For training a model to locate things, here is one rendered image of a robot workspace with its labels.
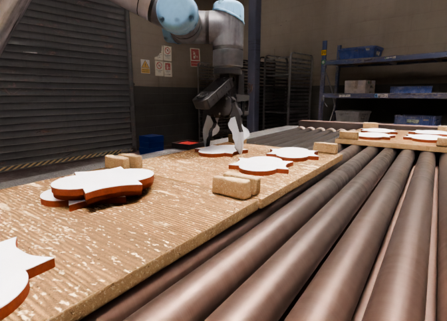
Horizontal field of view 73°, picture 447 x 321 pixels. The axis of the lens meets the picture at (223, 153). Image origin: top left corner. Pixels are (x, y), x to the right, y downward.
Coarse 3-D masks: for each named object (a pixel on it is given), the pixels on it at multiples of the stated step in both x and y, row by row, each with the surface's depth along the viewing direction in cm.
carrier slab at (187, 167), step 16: (224, 144) 89; (144, 160) 68; (160, 160) 68; (176, 160) 68; (192, 160) 68; (208, 160) 68; (224, 160) 68; (320, 160) 68; (336, 160) 71; (160, 176) 55; (176, 176) 54; (192, 176) 54; (208, 176) 54; (272, 176) 54; (288, 176) 54; (304, 176) 55; (272, 192) 46; (288, 192) 50
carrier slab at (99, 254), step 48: (0, 192) 45; (144, 192) 45; (192, 192) 45; (0, 240) 30; (48, 240) 30; (96, 240) 30; (144, 240) 30; (192, 240) 31; (48, 288) 23; (96, 288) 23
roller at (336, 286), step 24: (408, 168) 72; (384, 192) 51; (360, 216) 41; (384, 216) 42; (360, 240) 34; (336, 264) 29; (360, 264) 30; (312, 288) 26; (336, 288) 26; (360, 288) 28; (312, 312) 23; (336, 312) 23
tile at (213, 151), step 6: (198, 150) 77; (204, 150) 74; (210, 150) 74; (216, 150) 74; (222, 150) 74; (228, 150) 74; (234, 150) 74; (246, 150) 76; (204, 156) 71; (210, 156) 71; (216, 156) 71; (222, 156) 72; (228, 156) 71
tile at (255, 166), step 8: (240, 160) 63; (248, 160) 63; (256, 160) 63; (264, 160) 63; (272, 160) 63; (280, 160) 63; (232, 168) 60; (240, 168) 57; (248, 168) 56; (256, 168) 56; (264, 168) 56; (272, 168) 56; (280, 168) 56
